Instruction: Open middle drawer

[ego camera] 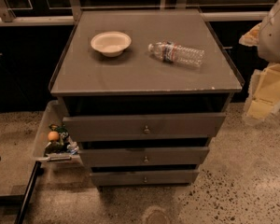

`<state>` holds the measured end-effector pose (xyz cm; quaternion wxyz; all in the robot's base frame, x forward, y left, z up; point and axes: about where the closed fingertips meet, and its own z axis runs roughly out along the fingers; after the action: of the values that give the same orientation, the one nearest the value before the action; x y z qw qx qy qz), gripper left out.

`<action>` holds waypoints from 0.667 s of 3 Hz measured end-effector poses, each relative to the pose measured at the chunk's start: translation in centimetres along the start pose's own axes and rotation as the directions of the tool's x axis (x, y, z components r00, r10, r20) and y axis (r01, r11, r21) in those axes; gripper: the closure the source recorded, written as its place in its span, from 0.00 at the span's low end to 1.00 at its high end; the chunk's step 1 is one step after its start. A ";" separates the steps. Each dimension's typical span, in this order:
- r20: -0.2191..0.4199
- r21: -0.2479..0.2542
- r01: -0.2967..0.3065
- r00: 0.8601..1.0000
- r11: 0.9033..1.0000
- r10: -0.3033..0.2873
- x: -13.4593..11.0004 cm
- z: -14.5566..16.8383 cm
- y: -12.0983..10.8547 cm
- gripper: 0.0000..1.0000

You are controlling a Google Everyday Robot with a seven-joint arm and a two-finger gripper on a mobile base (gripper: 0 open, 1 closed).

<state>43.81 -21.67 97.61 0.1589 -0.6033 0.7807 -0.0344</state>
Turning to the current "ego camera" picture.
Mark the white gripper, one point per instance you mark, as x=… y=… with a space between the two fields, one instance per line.
x=276 y=36

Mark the grey bottom drawer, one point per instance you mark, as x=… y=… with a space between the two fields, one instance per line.
x=144 y=178

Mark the clear plastic water bottle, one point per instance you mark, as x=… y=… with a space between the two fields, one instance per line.
x=170 y=52

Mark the grey top drawer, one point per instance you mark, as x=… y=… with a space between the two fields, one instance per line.
x=143 y=127

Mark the white paper bowl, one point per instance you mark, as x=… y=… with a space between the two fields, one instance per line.
x=110 y=44

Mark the small plastic bottle in bin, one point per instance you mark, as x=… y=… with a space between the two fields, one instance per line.
x=73 y=148

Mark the orange fruit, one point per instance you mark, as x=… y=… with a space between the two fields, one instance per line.
x=53 y=136

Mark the black metal bar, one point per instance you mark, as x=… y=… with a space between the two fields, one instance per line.
x=28 y=193

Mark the clear plastic storage bin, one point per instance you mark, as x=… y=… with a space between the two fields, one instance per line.
x=52 y=152

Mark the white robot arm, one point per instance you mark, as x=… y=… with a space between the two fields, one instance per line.
x=266 y=38

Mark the grey drawer cabinet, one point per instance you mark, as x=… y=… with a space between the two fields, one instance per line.
x=88 y=83

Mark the grey drawer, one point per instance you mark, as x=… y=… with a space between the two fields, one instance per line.
x=153 y=156
x=144 y=178
x=143 y=127

